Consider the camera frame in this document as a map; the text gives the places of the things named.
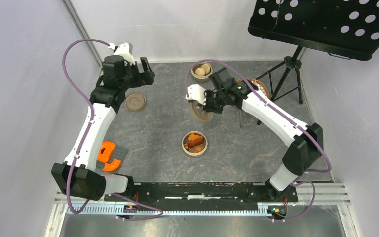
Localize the grey lego baseplate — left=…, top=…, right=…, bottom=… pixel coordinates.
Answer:
left=96, top=147, right=128, bottom=173

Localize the brown bowl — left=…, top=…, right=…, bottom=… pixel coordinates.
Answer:
left=181, top=131, right=209, bottom=157
left=190, top=62, right=213, bottom=83

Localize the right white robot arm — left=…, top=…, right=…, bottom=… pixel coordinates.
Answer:
left=186, top=68, right=327, bottom=201

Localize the brown lid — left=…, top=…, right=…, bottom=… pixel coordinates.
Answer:
left=125, top=92, right=147, bottom=111
left=189, top=101, right=213, bottom=123

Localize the round bread bun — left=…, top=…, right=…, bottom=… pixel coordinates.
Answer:
left=200, top=63, right=211, bottom=75

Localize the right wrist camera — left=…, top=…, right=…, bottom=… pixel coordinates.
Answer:
left=185, top=84, right=207, bottom=105

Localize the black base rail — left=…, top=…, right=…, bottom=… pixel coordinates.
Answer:
left=123, top=182, right=299, bottom=211

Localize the orange horseshoe toy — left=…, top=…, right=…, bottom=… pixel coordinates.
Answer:
left=97, top=141, right=122, bottom=172

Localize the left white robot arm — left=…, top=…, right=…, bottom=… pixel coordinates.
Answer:
left=51, top=55, right=155, bottom=201

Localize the patterned orange plate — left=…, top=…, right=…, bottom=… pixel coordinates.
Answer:
left=247, top=79, right=271, bottom=99

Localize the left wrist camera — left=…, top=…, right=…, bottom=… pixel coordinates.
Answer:
left=108, top=41, right=136, bottom=65

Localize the black music stand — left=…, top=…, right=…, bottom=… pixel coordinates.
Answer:
left=248, top=0, right=379, bottom=101

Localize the orange fried food piece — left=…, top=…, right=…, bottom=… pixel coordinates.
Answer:
left=192, top=146, right=204, bottom=153

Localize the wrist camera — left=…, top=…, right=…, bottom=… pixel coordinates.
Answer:
left=185, top=84, right=207, bottom=105
left=108, top=41, right=136, bottom=65

